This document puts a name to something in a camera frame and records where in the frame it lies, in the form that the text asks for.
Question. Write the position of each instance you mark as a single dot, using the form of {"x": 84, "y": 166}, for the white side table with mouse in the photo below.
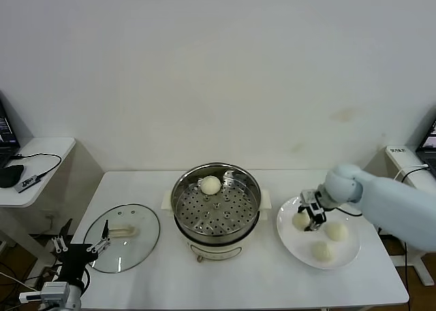
{"x": 44, "y": 147}

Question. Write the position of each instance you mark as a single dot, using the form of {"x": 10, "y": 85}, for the black laptop showing camera view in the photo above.
{"x": 429, "y": 144}

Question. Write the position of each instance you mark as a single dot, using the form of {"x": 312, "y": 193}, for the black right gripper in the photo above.
{"x": 317, "y": 213}

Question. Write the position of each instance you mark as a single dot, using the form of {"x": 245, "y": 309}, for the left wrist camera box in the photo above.
{"x": 51, "y": 292}

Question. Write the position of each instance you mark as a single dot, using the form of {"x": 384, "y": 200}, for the black computer mouse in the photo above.
{"x": 12, "y": 175}

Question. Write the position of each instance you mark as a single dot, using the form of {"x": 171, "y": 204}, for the black usb drive with print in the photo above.
{"x": 27, "y": 184}

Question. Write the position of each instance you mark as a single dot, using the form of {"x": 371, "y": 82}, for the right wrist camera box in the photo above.
{"x": 308, "y": 197}

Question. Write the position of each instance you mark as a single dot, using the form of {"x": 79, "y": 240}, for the white round plate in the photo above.
{"x": 347, "y": 251}

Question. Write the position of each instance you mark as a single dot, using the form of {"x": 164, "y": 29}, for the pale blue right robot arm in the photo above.
{"x": 385, "y": 202}

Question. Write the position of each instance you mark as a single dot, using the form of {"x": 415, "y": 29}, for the cream electric cooking pot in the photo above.
{"x": 218, "y": 249}

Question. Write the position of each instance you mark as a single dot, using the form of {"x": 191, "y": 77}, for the stainless steel steamer basket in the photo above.
{"x": 238, "y": 181}

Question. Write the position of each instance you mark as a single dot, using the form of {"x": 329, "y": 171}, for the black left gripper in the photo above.
{"x": 76, "y": 260}

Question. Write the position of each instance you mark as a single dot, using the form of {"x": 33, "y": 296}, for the white steamed baozi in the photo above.
{"x": 323, "y": 250}
{"x": 210, "y": 185}
{"x": 299, "y": 221}
{"x": 337, "y": 231}

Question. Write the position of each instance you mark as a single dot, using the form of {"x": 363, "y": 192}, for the white side table with label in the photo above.
{"x": 396, "y": 161}

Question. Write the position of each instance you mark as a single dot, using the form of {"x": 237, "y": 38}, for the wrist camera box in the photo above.
{"x": 308, "y": 197}
{"x": 51, "y": 292}

